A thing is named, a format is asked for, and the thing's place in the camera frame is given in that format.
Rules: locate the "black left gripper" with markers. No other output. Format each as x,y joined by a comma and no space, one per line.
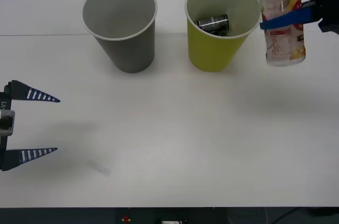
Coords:
5,99

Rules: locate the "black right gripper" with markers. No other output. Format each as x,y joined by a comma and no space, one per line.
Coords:
329,7

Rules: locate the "clear bottle with red cap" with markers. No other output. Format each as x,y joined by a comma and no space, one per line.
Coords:
284,44

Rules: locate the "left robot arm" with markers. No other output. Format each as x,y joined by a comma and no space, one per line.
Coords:
6,122

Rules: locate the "black drink can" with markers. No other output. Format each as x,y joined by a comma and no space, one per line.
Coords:
213,22

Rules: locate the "yellow-green plastic bin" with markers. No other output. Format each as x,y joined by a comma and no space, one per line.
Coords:
212,52

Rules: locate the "grey plastic bin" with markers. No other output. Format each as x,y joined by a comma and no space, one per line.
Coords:
127,52

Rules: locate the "red button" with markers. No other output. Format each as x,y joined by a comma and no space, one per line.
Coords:
126,218

